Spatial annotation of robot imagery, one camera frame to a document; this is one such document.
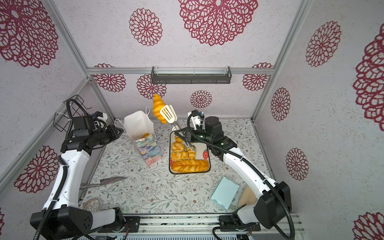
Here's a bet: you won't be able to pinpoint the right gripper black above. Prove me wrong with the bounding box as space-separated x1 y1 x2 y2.
176 128 215 147

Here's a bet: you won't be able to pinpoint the metal tongs with white tips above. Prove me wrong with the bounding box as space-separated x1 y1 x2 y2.
160 105 181 130

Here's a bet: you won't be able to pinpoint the floral paper bag white interior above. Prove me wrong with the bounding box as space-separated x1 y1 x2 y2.
115 106 162 167

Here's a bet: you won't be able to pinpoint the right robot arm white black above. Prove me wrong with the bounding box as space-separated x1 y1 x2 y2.
180 111 296 240

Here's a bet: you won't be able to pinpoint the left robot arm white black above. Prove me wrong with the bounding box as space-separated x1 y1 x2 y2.
30 98 125 240

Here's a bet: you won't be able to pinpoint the bread roll centre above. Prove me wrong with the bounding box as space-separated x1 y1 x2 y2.
187 148 196 160

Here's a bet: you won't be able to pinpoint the small bread roll back middle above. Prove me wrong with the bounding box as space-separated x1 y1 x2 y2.
175 136 183 143

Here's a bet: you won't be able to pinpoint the knotted bread left middle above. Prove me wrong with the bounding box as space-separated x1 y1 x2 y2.
171 142 185 153

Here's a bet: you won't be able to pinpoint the flaky pastry bread left front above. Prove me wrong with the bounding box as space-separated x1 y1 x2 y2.
171 151 189 162

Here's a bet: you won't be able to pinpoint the long braided bread loaf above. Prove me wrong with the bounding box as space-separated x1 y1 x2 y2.
171 160 210 173

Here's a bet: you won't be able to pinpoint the white tray with black rim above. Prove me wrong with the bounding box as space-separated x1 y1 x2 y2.
169 131 211 175

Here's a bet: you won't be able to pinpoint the grey knife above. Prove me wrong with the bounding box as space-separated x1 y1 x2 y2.
80 177 126 190

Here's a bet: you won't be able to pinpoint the mint green box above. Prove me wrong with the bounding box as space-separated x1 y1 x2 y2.
211 177 240 211

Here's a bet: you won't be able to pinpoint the tape roll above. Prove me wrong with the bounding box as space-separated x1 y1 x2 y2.
83 198 103 212

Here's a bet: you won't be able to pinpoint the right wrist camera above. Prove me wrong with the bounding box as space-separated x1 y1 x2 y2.
188 110 205 131

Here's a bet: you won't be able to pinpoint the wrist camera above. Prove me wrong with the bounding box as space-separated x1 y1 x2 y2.
72 111 108 137
188 110 205 131

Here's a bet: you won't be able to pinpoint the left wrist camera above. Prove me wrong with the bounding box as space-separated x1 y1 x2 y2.
72 111 108 137

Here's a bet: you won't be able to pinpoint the black wire wall rack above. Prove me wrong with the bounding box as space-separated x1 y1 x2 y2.
52 95 91 133

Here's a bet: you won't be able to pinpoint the black wall shelf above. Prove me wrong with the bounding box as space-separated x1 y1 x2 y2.
150 67 233 85

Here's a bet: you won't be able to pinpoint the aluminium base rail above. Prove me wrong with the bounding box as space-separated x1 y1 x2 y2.
53 213 305 238

